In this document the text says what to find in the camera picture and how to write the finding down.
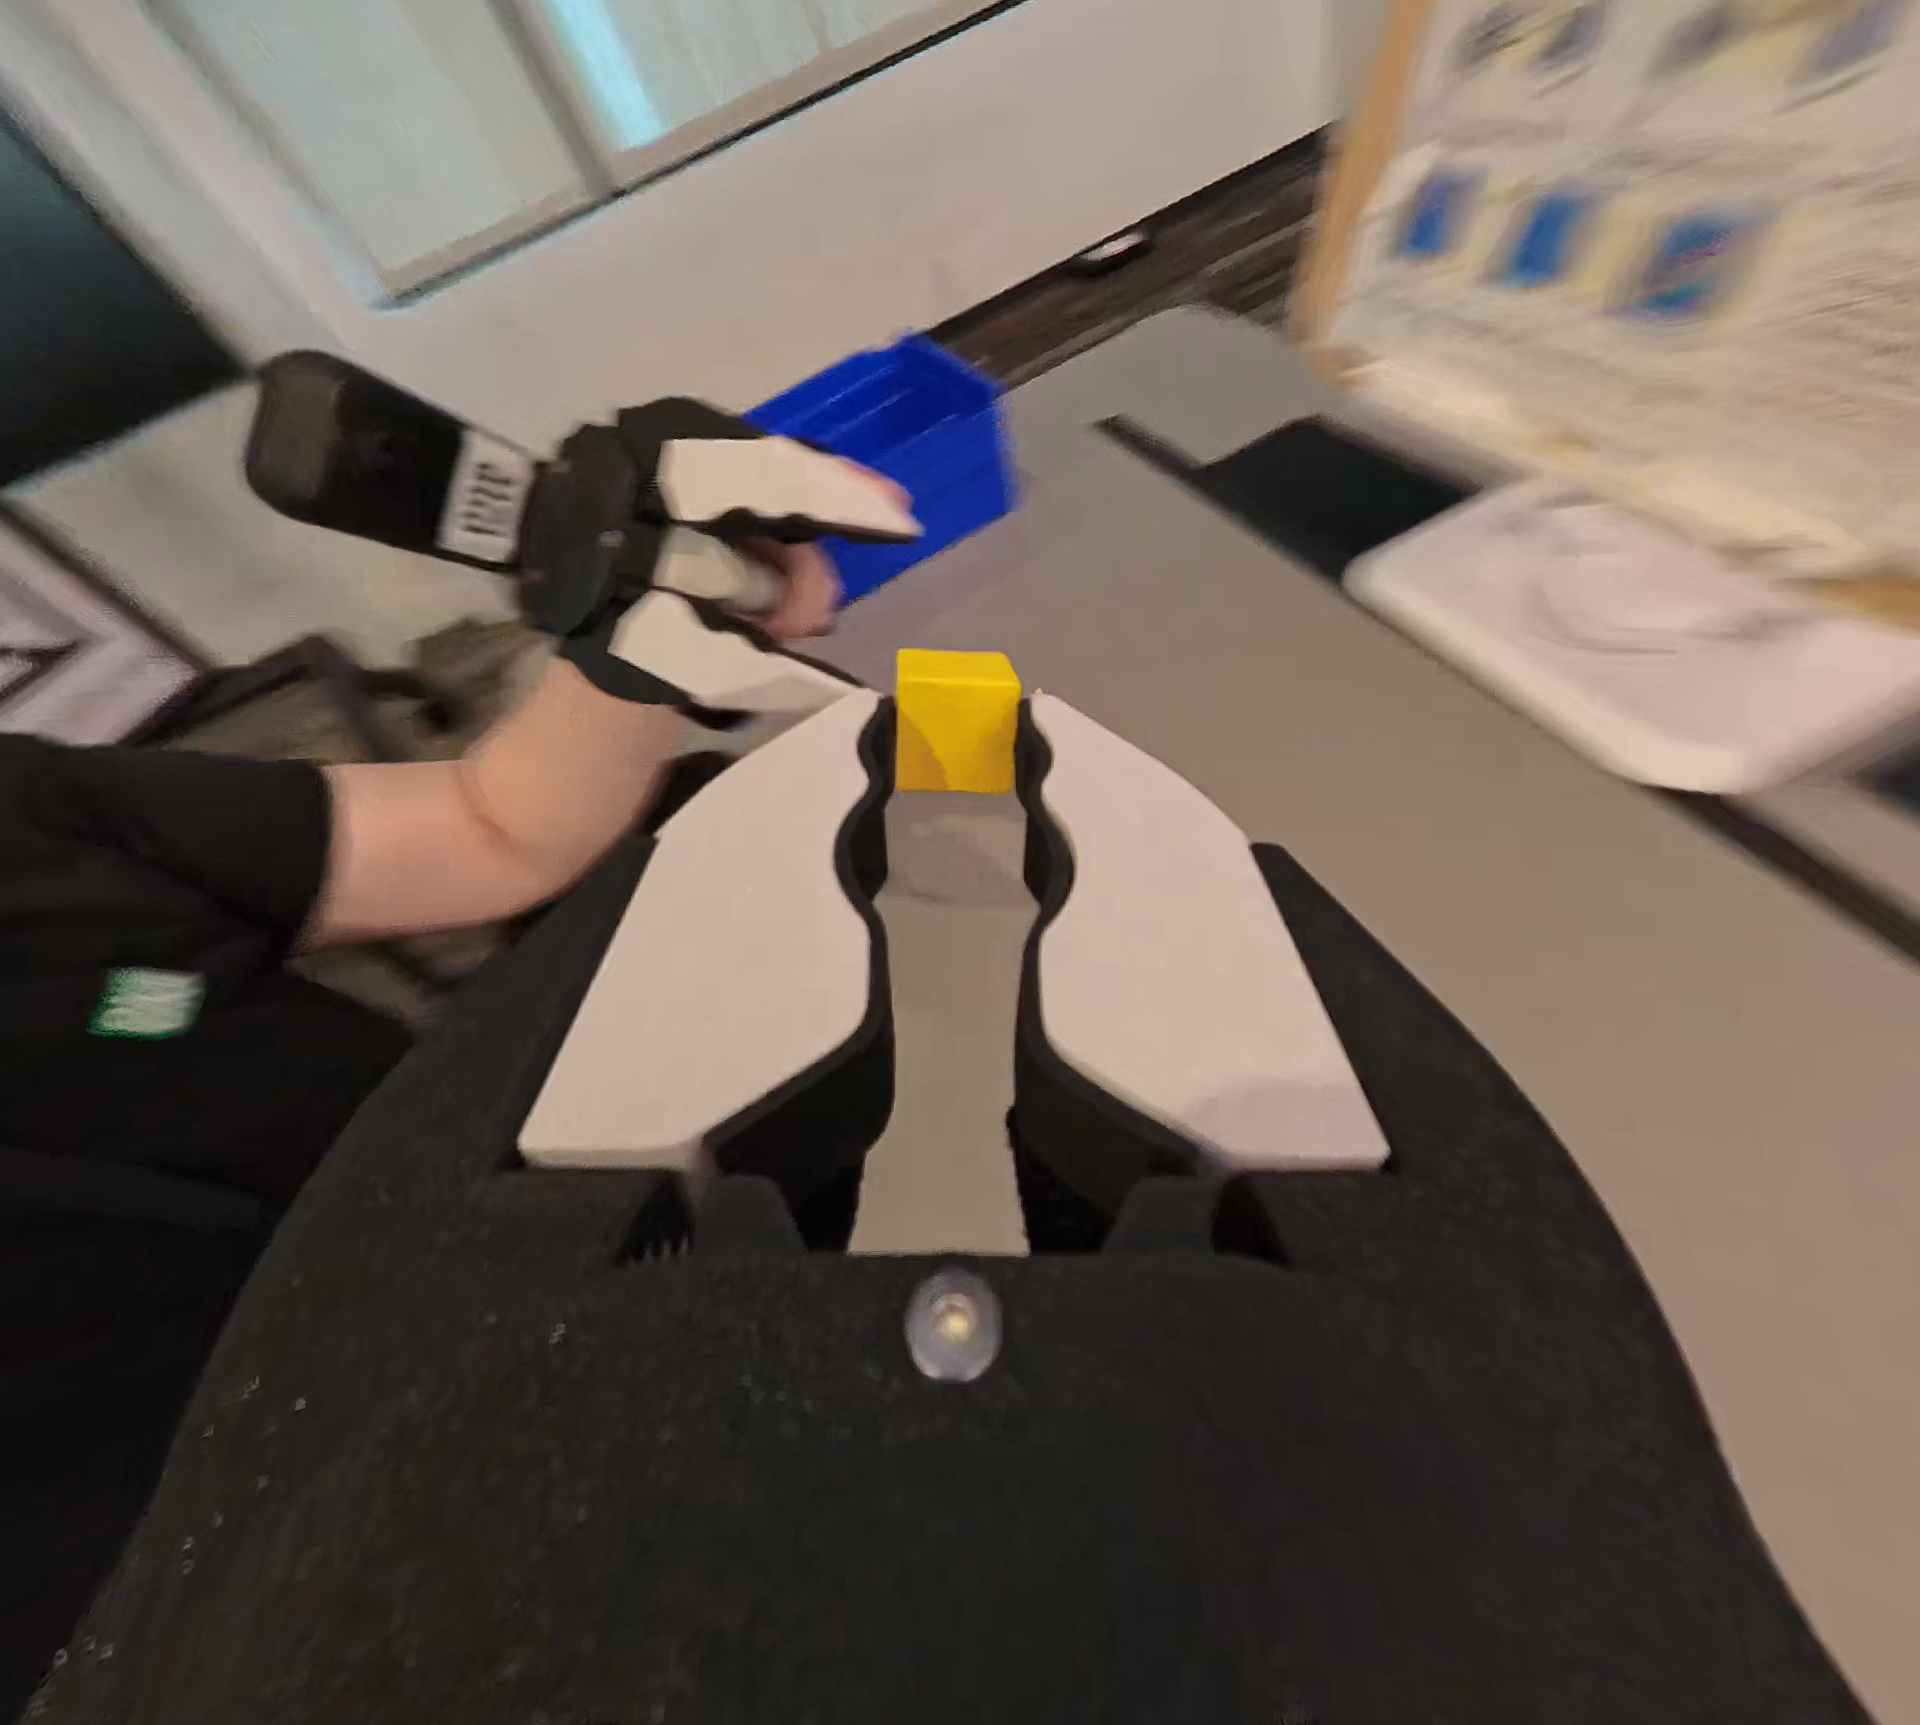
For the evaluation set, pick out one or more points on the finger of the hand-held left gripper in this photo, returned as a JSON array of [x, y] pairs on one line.
[[719, 666], [778, 484]]

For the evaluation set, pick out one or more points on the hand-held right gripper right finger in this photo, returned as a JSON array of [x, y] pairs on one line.
[[1202, 991]]

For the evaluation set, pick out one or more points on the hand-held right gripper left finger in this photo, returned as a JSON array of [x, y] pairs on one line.
[[705, 991]]

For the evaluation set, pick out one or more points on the blue plastic bin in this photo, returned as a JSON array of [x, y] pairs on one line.
[[931, 465]]

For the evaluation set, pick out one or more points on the yellow wooden cube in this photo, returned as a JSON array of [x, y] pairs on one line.
[[960, 722]]

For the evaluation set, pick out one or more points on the person's left forearm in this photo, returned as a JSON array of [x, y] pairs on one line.
[[497, 810]]

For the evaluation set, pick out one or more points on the person's left hand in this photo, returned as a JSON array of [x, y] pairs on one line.
[[803, 591]]

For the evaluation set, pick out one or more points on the white partition panel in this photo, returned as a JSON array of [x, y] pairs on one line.
[[900, 195]]

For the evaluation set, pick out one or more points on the small black floor device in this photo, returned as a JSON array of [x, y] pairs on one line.
[[1111, 253]]

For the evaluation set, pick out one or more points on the black desk flap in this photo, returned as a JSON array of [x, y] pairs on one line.
[[1320, 496]]

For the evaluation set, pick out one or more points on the framed printed marker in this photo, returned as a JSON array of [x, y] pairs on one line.
[[59, 677]]

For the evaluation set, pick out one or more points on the wooden backing board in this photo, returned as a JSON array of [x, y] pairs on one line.
[[1388, 104]]

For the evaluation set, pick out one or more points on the printed instruction sheet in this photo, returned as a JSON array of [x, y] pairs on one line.
[[1650, 181]]

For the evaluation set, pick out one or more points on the black wall screen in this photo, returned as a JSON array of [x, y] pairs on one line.
[[76, 331]]

